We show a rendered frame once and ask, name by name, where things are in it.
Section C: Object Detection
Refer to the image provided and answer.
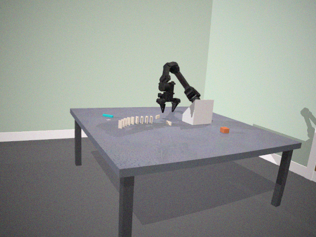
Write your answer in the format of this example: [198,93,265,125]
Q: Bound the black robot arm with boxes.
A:
[158,62,200,103]

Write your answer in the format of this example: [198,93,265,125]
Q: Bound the small orange block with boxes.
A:
[220,127,230,133]

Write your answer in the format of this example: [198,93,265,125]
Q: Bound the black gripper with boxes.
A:
[156,91,181,113]

